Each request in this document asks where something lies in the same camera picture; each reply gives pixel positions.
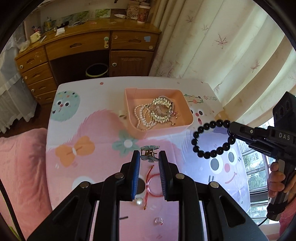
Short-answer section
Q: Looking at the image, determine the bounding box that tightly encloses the gold ornate hair crown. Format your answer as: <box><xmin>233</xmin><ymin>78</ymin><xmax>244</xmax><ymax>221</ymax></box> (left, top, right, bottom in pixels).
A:
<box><xmin>147</xmin><ymin>96</ymin><xmax>178</xmax><ymax>123</ymax></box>

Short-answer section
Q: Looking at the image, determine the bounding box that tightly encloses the person right hand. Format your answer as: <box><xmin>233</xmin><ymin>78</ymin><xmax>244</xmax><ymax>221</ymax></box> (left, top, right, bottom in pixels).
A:
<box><xmin>267</xmin><ymin>162</ymin><xmax>295</xmax><ymax>202</ymax></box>

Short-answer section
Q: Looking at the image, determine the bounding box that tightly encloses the black bead bracelet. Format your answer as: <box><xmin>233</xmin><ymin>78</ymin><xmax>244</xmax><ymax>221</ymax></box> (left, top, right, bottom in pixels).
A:
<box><xmin>191</xmin><ymin>119</ymin><xmax>236</xmax><ymax>159</ymax></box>

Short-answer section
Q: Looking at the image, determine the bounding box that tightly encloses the pink blanket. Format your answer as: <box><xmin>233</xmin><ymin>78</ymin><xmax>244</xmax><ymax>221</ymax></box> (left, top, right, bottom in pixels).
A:
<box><xmin>1</xmin><ymin>128</ymin><xmax>52</xmax><ymax>238</ymax></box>

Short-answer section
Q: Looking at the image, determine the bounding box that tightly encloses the silver ring pink stone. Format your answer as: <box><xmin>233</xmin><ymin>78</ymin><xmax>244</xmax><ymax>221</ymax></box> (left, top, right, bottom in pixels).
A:
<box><xmin>154</xmin><ymin>217</ymin><xmax>164</xmax><ymax>225</ymax></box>

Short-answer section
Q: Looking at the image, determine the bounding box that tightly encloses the floral cream curtain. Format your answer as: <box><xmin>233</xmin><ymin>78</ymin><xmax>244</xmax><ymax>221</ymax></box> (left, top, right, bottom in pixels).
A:
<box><xmin>150</xmin><ymin>1</ymin><xmax>295</xmax><ymax>126</ymax></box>

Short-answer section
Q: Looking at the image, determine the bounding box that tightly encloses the large white pearl bracelet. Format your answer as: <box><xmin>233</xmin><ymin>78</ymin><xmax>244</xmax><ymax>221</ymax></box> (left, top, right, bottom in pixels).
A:
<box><xmin>133</xmin><ymin>104</ymin><xmax>160</xmax><ymax>132</ymax></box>

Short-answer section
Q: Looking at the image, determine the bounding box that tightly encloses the white lace cover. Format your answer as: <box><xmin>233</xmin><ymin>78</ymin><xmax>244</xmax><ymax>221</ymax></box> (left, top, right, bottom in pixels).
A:
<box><xmin>0</xmin><ymin>23</ymin><xmax>37</xmax><ymax>133</ymax></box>

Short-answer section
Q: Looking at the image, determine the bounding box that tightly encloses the wooden desk with drawers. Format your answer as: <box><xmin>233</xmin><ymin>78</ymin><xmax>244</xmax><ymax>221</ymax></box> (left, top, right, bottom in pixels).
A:
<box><xmin>15</xmin><ymin>19</ymin><xmax>161</xmax><ymax>105</ymax></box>

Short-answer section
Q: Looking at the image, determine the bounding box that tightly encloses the small butterfly hair clip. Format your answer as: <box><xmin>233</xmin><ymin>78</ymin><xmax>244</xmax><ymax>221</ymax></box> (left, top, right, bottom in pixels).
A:
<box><xmin>140</xmin><ymin>145</ymin><xmax>159</xmax><ymax>163</ymax></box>

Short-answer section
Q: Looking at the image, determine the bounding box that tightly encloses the cartoon printed table mat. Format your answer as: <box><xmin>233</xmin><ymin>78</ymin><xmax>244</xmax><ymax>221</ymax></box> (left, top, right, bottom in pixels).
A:
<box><xmin>46</xmin><ymin>77</ymin><xmax>250</xmax><ymax>240</ymax></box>

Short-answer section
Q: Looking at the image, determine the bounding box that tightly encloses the red string bracelet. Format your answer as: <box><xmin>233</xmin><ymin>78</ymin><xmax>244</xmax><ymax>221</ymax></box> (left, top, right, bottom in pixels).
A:
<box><xmin>142</xmin><ymin>165</ymin><xmax>165</xmax><ymax>210</ymax></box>

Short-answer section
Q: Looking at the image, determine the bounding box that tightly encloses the pink storage tray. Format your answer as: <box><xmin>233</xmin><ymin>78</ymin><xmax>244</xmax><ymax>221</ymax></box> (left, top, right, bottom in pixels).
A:
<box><xmin>125</xmin><ymin>88</ymin><xmax>193</xmax><ymax>139</ymax></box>

